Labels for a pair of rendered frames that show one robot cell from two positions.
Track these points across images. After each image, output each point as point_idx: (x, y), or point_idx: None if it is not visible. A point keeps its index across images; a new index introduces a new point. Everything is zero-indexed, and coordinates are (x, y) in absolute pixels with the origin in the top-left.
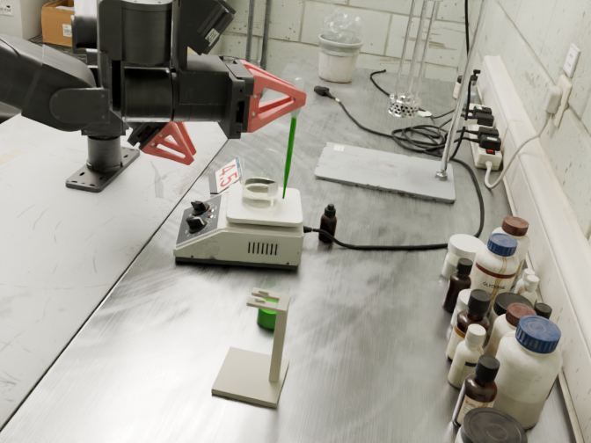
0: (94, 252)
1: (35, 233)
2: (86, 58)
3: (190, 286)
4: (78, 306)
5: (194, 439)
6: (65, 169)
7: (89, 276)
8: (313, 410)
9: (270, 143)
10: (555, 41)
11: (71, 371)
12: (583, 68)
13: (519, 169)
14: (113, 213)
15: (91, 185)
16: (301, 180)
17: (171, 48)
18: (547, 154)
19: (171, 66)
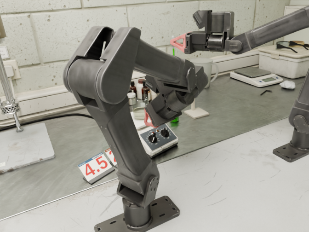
0: (203, 160)
1: (222, 182)
2: (140, 144)
3: (183, 136)
4: (226, 143)
5: (220, 110)
6: None
7: (214, 152)
8: (191, 106)
9: (8, 194)
10: None
11: (240, 129)
12: (20, 49)
13: (24, 102)
14: (174, 178)
15: (166, 201)
16: (62, 158)
17: (207, 30)
18: (20, 91)
19: (206, 36)
